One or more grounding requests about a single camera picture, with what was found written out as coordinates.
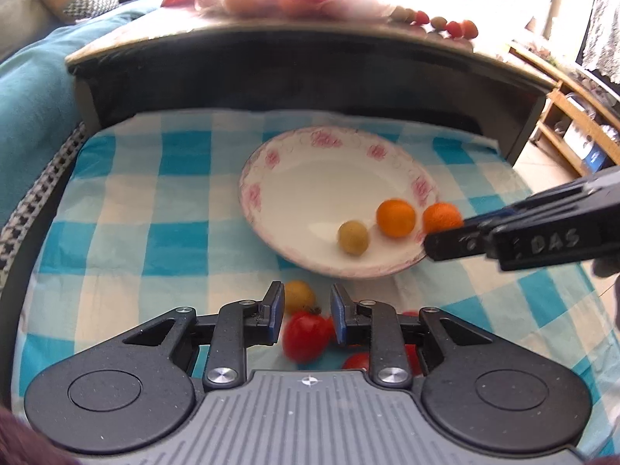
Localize longan on table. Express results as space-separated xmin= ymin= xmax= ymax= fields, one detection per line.
xmin=405 ymin=9 xmax=417 ymax=24
xmin=430 ymin=16 xmax=448 ymax=31
xmin=390 ymin=5 xmax=411 ymax=23

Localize wooden shelf unit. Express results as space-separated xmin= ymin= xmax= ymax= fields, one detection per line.
xmin=510 ymin=43 xmax=619 ymax=176

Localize orange mandarin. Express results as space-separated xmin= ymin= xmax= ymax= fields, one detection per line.
xmin=422 ymin=203 xmax=465 ymax=234
xmin=375 ymin=198 xmax=417 ymax=238

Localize dark coffee table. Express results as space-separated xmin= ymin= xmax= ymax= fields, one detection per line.
xmin=66 ymin=9 xmax=554 ymax=162

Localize yellow loquat fruit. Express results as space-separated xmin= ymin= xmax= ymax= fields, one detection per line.
xmin=284 ymin=280 xmax=322 ymax=316

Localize tan longan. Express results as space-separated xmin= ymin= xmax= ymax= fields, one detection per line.
xmin=338 ymin=220 xmax=370 ymax=256

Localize red tomato on table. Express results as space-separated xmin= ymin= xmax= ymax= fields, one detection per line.
xmin=444 ymin=21 xmax=463 ymax=39

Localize teal sofa blanket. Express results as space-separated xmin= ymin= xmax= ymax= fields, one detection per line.
xmin=0 ymin=0 xmax=163 ymax=222

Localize houndstooth stool edge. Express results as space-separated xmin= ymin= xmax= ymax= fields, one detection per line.
xmin=1 ymin=123 xmax=87 ymax=289

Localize blue white checkered cloth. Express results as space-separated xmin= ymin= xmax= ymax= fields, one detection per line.
xmin=10 ymin=110 xmax=619 ymax=456

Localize orange-red fruit table end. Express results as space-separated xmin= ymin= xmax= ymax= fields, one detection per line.
xmin=460 ymin=20 xmax=479 ymax=40

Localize red tomato with stem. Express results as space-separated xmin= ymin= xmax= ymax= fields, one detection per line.
xmin=282 ymin=312 xmax=335 ymax=364

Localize white plate pink flowers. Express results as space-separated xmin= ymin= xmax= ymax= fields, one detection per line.
xmin=239 ymin=127 xmax=439 ymax=279

